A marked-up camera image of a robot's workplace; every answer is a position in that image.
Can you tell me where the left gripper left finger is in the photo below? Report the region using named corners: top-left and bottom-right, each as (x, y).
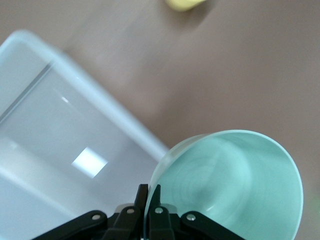
top-left (32, 184), bottom-right (149, 240)

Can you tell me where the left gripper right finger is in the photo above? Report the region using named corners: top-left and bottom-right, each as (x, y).
top-left (146, 184), bottom-right (245, 240)

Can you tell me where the pale green bowl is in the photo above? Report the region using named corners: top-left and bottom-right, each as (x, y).
top-left (143, 129), bottom-right (304, 240)

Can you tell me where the yellow plastic cup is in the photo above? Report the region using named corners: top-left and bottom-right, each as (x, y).
top-left (163, 0), bottom-right (209, 12)

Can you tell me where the white square label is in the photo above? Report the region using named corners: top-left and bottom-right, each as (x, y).
top-left (71, 146), bottom-right (109, 179)

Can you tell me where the translucent white plastic bin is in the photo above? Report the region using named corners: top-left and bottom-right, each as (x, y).
top-left (0, 29), bottom-right (171, 240)

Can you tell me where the brown table cover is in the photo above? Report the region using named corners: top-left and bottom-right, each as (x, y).
top-left (0, 0), bottom-right (320, 240)

